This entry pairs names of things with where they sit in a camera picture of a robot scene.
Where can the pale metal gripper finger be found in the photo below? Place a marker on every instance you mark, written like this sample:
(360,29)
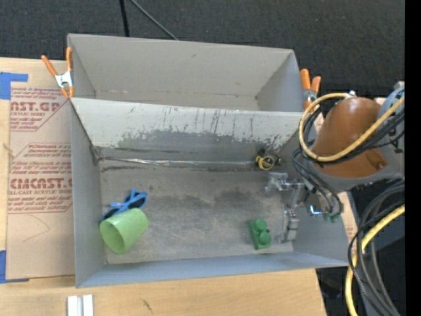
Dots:
(291,224)
(278,182)

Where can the yellow and black tape measure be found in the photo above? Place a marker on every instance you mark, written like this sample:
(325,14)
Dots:
(267,161)

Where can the green toy building block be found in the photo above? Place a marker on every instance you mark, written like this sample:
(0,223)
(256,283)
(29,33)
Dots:
(260,234)

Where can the grey metal bin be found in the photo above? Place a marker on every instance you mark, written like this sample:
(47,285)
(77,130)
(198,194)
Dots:
(197,209)

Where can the blue sunglasses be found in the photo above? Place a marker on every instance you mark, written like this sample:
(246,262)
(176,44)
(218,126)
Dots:
(135,199)

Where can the light green plastic cup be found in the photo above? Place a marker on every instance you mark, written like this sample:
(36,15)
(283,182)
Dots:
(123,230)

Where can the brown cardboard board red print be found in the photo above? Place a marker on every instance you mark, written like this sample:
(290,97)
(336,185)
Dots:
(39,209)

